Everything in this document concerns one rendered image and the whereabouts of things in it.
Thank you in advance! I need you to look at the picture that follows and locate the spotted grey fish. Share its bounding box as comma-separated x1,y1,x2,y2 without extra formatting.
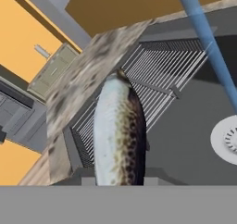
93,68,148,186

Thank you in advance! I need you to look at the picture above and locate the grey wire rack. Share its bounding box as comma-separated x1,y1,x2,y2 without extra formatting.
69,38,215,168

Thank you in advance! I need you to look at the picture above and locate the grey bar handle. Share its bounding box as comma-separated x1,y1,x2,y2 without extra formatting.
33,44,51,59

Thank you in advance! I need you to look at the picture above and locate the dark grey appliance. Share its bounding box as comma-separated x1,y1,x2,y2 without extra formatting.
0,64,48,155

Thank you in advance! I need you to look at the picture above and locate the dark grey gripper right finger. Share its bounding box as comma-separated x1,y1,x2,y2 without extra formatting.
143,138,187,186

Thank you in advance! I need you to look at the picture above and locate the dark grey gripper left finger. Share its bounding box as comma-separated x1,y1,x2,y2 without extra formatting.
54,167,97,186

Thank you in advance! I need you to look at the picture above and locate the grey sink basin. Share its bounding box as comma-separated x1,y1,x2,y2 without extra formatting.
62,6,237,186

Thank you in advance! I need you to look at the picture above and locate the blue water stream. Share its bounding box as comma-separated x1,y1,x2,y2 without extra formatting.
174,0,237,114

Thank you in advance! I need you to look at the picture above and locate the white sink drain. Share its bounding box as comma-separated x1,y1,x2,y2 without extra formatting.
209,115,237,167

